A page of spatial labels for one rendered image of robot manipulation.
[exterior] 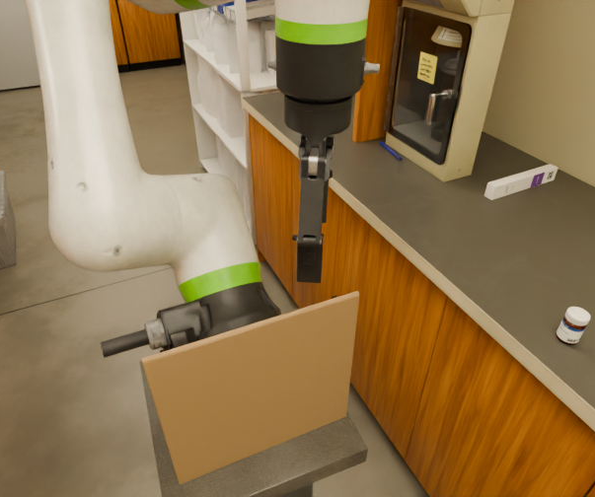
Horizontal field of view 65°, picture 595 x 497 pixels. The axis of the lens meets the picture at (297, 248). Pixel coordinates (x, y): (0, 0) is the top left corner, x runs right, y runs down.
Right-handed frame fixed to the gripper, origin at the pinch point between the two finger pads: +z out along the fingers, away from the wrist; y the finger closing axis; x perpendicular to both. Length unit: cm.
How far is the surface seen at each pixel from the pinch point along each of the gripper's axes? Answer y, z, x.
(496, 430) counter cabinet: 16, 63, -44
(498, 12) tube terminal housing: 85, -15, -41
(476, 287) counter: 32, 33, -36
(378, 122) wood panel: 113, 27, -16
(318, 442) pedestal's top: -8.9, 33.6, -2.4
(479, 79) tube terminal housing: 84, 2, -40
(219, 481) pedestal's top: -16.7, 33.8, 12.0
